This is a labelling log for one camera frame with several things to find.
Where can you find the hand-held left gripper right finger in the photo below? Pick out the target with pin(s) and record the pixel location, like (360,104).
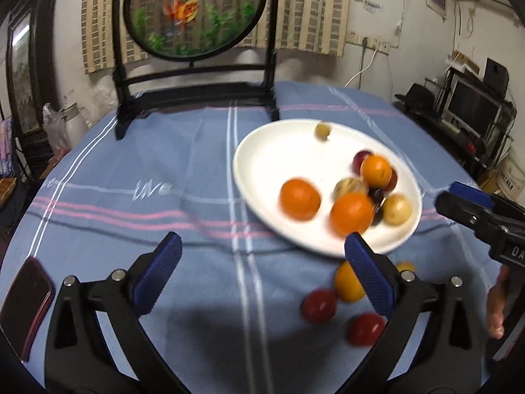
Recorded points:
(369,273)

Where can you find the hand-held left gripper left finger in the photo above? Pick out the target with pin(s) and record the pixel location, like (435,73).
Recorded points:
(158,271)

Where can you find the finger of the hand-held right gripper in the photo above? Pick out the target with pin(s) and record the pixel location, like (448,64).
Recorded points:
(463,209)
(471,192)

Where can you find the small orange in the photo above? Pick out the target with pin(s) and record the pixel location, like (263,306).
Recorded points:
(376,170)
(346,283)

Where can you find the large orange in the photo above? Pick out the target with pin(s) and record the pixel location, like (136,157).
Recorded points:
(352,213)
(300,199)

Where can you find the pale beige round fruit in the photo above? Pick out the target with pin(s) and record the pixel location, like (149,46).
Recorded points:
(346,187)
(396,209)

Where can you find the large red plum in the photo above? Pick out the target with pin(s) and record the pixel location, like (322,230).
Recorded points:
(358,158)
(394,181)

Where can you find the white round plate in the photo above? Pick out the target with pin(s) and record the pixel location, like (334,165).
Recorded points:
(270,164)

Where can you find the small yellow green fruit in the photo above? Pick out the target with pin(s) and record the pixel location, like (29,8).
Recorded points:
(323,130)
(406,266)

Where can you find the person's right hand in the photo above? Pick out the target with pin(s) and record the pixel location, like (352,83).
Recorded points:
(497,308)

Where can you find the white plastic bucket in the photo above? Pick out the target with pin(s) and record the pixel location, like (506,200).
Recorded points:
(504,178)

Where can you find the blue striped tablecloth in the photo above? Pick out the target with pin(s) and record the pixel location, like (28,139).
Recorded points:
(143,221)

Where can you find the black computer desk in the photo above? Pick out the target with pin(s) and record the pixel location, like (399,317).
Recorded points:
(455,141)

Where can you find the small red plum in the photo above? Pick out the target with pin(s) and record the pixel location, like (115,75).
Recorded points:
(364,329)
(319,305)

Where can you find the computer monitor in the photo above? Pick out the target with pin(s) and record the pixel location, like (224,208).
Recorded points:
(471,104)

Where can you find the black hat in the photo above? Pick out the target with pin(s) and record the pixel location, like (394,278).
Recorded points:
(416,97)

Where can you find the black speaker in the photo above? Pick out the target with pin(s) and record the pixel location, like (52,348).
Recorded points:
(497,77)

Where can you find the red smartphone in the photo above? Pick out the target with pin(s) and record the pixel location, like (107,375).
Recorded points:
(26,303)

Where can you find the white kettle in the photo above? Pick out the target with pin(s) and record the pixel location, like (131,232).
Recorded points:
(76,125)

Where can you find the brown cushion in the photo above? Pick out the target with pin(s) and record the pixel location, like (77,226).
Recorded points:
(7,191)

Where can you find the clear plastic bag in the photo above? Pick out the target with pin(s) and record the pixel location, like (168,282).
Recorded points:
(55,131)

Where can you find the dark wood framed picture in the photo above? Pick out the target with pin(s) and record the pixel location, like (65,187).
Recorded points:
(22,78)

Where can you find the beige checked curtain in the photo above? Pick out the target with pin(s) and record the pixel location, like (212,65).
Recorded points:
(311,8)

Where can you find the round goldfish screen black stand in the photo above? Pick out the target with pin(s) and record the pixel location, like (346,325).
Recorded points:
(197,12)

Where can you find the white wall power strip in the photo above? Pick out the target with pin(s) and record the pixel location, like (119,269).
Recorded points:
(369,42)

